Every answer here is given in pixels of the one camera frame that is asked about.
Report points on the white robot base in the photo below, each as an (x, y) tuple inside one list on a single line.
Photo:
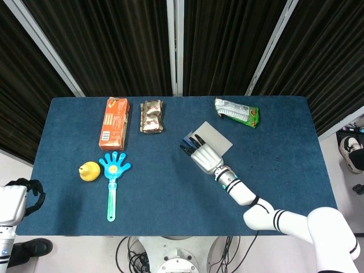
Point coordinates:
[(177, 253)]

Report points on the white and black sneaker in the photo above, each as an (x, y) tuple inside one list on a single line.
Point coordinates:
[(351, 148)]

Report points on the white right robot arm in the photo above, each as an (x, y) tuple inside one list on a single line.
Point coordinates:
[(284, 221)]

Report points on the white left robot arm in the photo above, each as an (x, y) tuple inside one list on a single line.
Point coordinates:
[(5, 244)]

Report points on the dark ribbed partition panel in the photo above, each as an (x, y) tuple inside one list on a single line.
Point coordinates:
[(327, 57), (227, 42), (113, 42), (22, 85)]

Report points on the orange carton box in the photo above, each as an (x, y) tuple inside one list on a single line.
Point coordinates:
[(113, 125)]

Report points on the black shoe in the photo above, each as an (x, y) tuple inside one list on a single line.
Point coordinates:
[(37, 247)]

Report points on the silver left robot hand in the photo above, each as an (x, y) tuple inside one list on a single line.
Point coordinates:
[(11, 204)]

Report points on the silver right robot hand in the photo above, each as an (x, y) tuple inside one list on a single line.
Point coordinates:
[(206, 157)]

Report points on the yellow pear toy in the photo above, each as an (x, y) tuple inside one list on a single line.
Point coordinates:
[(89, 172)]

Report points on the small black object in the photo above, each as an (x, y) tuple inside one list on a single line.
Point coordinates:
[(359, 189)]

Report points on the beige snack wrapper pack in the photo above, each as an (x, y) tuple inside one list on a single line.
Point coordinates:
[(152, 116)]

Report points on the blue hand clapper toy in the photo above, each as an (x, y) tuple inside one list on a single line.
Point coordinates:
[(113, 169)]

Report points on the blue rectangular box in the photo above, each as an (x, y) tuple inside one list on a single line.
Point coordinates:
[(214, 136)]

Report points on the green and white snack bag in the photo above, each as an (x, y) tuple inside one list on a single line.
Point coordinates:
[(237, 112)]

